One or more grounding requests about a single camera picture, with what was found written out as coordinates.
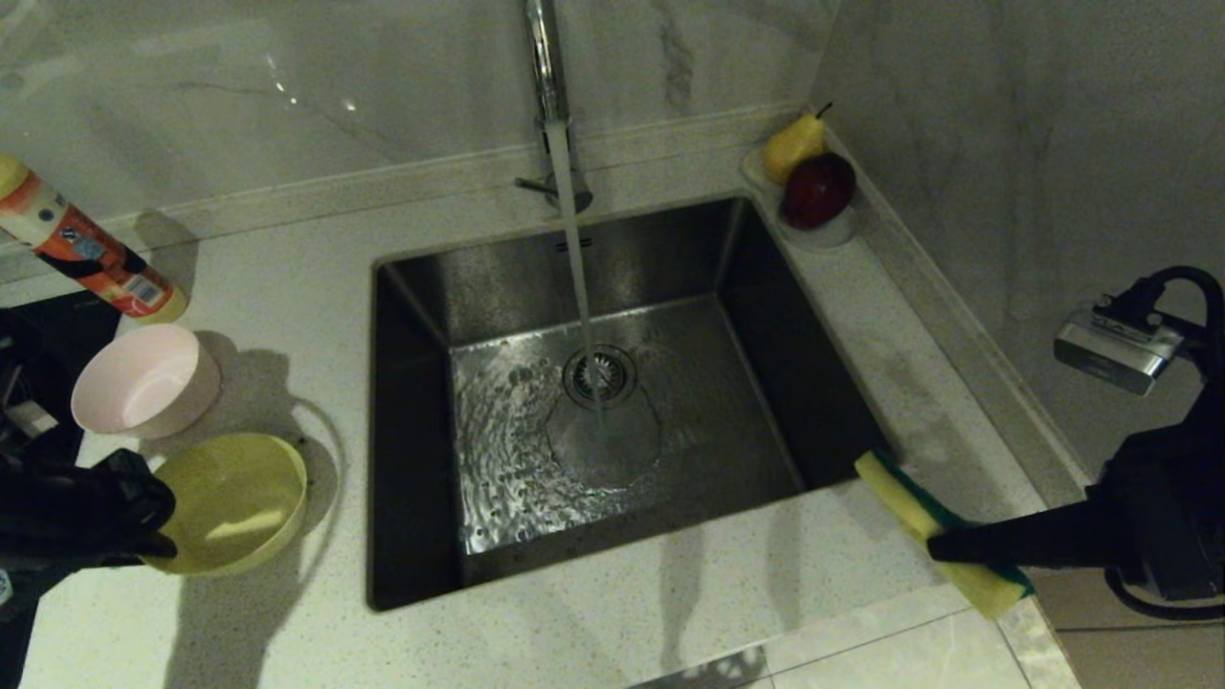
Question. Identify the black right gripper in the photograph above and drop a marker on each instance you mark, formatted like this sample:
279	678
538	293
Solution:
1177	517

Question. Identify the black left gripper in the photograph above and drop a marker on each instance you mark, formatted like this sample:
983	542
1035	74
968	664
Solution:
57	517

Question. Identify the yellow plastic bowl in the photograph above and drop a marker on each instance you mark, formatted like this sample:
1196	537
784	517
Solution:
234	502

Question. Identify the pink plastic bowl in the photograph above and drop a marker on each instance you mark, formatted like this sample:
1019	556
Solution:
144	383

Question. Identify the green and yellow sponge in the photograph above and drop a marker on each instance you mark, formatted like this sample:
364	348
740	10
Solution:
895	488

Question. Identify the orange label dish soap bottle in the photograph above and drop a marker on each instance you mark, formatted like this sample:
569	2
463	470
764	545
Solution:
96	254

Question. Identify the chrome faucet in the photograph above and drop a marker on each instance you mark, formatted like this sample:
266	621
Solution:
545	57

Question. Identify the stainless steel sink basin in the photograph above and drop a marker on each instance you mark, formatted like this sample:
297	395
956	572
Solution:
718	431

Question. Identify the black induction cooktop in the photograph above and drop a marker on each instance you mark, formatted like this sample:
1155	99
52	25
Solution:
67	330

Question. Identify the small white dish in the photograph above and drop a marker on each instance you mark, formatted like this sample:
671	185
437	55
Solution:
828	236

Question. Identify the dark red apple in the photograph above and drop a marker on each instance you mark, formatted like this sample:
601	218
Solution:
820	191

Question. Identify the round metal drain strainer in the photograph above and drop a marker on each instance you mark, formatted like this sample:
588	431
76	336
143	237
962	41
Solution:
617	368

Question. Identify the yellow pear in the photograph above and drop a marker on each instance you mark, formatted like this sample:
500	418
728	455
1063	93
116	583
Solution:
790	153

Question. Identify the clear running water stream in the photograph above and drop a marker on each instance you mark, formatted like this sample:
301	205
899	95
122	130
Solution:
577	268

